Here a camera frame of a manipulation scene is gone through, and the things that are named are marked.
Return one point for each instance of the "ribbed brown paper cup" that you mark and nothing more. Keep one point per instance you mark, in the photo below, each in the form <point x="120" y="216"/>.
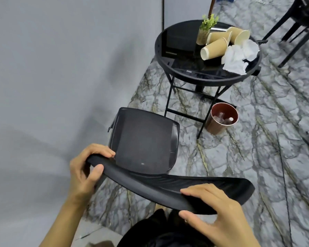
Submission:
<point x="239" y="35"/>
<point x="217" y="36"/>
<point x="214" y="49"/>

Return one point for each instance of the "person's right hand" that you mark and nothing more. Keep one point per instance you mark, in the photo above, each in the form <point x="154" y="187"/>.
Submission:
<point x="226" y="218"/>

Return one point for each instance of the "copper waste bin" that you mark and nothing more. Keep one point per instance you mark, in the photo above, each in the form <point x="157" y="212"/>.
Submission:
<point x="216" y="127"/>

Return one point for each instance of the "person's left hand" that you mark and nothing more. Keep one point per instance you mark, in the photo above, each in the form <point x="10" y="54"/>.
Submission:
<point x="79" y="174"/>

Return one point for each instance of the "round black glass table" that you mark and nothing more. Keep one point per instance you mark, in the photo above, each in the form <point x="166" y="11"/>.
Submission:
<point x="180" y="56"/>

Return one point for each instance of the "person's black trousers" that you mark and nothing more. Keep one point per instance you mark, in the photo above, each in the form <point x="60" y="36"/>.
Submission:
<point x="159" y="234"/>

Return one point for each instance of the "black plastic chair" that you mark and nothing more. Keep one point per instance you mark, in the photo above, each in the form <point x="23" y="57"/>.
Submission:
<point x="144" y="141"/>

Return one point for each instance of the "person's right forearm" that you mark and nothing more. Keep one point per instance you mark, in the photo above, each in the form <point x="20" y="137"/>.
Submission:
<point x="238" y="244"/>

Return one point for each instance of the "person's right thumb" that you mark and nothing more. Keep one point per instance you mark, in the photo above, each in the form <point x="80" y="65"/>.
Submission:
<point x="194" y="218"/>

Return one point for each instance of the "small green potted plant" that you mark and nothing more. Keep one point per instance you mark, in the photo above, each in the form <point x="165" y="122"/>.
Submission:
<point x="204" y="29"/>

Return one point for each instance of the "crumpled white tissue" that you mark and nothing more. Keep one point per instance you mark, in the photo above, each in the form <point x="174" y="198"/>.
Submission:
<point x="234" y="60"/>
<point x="251" y="50"/>

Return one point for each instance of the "black chair with thin legs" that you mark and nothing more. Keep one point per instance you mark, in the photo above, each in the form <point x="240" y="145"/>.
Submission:
<point x="298" y="20"/>

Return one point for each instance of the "person's left forearm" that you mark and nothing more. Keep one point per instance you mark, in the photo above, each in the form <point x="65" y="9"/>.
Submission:
<point x="59" y="223"/>

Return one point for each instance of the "clear plastic bottle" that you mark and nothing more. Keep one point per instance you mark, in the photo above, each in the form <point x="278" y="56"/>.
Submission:
<point x="218" y="117"/>
<point x="229" y="121"/>

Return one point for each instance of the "brown wooden pole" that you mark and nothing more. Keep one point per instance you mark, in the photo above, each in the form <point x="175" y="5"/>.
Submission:
<point x="212" y="6"/>

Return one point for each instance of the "person's left thumb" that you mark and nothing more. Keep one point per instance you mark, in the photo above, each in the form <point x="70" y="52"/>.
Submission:
<point x="95" y="174"/>

